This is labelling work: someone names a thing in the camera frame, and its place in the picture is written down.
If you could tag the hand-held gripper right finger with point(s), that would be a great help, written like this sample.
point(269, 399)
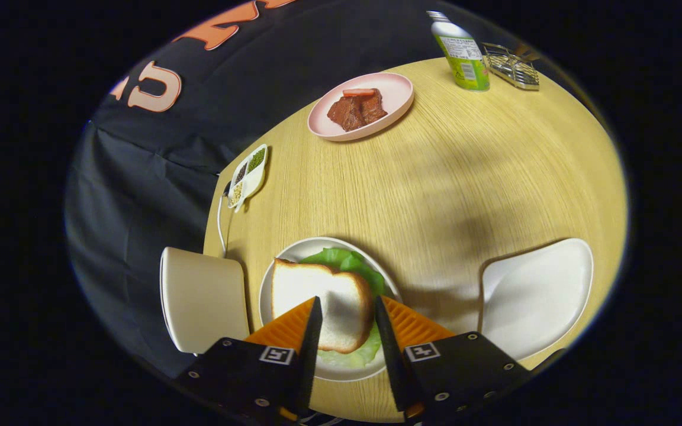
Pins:
point(391, 355)

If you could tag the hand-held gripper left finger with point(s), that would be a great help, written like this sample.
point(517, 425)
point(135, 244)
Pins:
point(310, 349)

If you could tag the white bread slice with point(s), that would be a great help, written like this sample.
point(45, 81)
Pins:
point(341, 302)

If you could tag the green lettuce leaf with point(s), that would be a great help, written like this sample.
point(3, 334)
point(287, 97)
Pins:
point(347, 260)

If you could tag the round white plate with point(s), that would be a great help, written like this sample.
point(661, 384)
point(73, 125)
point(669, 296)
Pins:
point(285, 251)

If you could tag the white toaster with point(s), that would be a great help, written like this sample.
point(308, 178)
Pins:
point(205, 302)

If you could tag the white square plate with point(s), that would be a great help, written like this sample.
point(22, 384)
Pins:
point(536, 296)

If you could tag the white divided seed dish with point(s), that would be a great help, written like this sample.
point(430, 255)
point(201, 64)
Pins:
point(252, 177)

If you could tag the brown meat piece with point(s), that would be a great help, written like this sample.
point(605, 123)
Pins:
point(356, 112)

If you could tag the orange carrot slice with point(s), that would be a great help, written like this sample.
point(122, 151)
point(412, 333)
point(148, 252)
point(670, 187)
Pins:
point(359, 92)

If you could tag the pink plate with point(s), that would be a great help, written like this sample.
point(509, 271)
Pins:
point(397, 89)

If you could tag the green label bottle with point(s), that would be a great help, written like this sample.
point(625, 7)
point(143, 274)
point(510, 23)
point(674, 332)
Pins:
point(465, 59)

